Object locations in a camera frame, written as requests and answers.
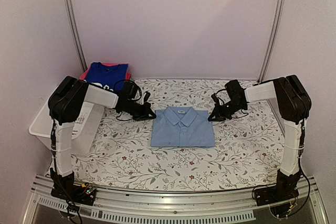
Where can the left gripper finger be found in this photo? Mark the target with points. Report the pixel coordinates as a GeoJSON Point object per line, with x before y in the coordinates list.
{"type": "Point", "coordinates": [143, 117]}
{"type": "Point", "coordinates": [148, 111]}

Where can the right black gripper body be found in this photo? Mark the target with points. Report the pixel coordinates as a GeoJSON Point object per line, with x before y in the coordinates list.
{"type": "Point", "coordinates": [232, 108]}

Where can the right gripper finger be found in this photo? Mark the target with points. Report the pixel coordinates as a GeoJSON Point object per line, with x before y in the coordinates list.
{"type": "Point", "coordinates": [214, 117]}
{"type": "Point", "coordinates": [216, 106]}

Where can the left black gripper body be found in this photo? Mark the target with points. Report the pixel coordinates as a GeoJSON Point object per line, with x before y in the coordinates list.
{"type": "Point", "coordinates": [132, 109]}

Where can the light blue garment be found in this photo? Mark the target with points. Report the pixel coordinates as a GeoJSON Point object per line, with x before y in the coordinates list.
{"type": "Point", "coordinates": [182, 127]}

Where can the blue t-shirt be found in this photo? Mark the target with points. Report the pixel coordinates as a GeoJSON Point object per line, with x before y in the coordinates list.
{"type": "Point", "coordinates": [117, 86]}

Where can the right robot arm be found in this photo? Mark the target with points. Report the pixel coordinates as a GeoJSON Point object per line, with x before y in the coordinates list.
{"type": "Point", "coordinates": [294, 105]}

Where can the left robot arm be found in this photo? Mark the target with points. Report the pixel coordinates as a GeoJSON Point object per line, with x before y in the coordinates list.
{"type": "Point", "coordinates": [65, 105]}

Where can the white plastic laundry bin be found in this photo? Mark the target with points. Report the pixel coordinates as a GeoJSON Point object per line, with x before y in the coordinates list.
{"type": "Point", "coordinates": [83, 132]}

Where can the folded pink garment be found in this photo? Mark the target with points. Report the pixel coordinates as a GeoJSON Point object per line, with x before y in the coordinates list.
{"type": "Point", "coordinates": [127, 75]}

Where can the aluminium front rail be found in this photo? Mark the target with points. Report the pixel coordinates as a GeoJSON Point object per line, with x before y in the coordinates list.
{"type": "Point", "coordinates": [122, 205]}

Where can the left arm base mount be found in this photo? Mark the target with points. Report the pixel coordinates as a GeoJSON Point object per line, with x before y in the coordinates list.
{"type": "Point", "coordinates": [81, 194]}

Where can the right aluminium frame post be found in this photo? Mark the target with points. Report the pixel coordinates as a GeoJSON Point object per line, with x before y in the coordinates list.
{"type": "Point", "coordinates": [271, 41]}

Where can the aluminium frame post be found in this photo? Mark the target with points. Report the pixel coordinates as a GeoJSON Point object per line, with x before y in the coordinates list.
{"type": "Point", "coordinates": [271, 41]}
{"type": "Point", "coordinates": [75, 34]}

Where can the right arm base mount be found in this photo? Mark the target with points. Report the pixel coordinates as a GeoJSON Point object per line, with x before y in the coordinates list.
{"type": "Point", "coordinates": [270, 194]}

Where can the left aluminium frame post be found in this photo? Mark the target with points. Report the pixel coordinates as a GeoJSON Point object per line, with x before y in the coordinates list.
{"type": "Point", "coordinates": [75, 34]}

